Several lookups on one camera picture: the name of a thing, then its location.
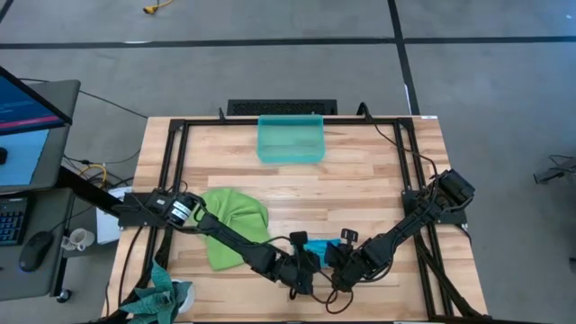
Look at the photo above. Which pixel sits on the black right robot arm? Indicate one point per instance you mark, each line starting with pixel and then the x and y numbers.
pixel 405 229

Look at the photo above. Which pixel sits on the black floor vent grate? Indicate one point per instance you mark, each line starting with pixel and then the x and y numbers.
pixel 279 108

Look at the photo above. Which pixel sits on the blue-screen desk monitor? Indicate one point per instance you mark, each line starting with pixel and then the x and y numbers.
pixel 22 108

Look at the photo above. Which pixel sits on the black metal table frame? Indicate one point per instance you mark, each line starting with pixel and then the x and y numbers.
pixel 225 122

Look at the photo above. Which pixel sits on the black floor stand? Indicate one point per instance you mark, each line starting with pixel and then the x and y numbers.
pixel 555 173

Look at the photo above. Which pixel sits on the blue microfiber towel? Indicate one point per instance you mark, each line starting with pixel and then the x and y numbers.
pixel 317 247

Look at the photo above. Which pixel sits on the green microfiber towel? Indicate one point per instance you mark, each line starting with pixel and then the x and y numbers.
pixel 234 211

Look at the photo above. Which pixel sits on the black keyboard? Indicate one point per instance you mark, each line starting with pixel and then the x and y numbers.
pixel 11 220

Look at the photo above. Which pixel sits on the white mug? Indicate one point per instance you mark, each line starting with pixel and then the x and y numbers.
pixel 81 237

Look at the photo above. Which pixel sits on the grey computer cart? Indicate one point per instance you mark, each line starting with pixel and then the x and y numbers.
pixel 63 153

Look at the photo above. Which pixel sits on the black computer mouse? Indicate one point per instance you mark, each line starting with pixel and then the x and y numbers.
pixel 35 252

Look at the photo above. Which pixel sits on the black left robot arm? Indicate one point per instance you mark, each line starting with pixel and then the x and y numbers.
pixel 225 236

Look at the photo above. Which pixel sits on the white bin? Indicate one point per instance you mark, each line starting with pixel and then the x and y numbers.
pixel 105 225

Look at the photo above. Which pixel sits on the black caster wheel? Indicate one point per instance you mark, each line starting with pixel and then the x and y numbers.
pixel 64 295

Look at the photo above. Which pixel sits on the teal translucent plastic basket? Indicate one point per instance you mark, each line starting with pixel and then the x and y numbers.
pixel 270 135

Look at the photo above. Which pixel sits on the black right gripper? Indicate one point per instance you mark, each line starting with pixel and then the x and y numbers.
pixel 346 267

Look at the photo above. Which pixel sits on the dark green cloth pile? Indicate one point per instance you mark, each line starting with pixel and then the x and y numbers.
pixel 157 301

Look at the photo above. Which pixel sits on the white round container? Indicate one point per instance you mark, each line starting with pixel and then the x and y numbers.
pixel 189 297

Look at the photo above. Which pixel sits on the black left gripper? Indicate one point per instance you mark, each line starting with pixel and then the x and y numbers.
pixel 299 272

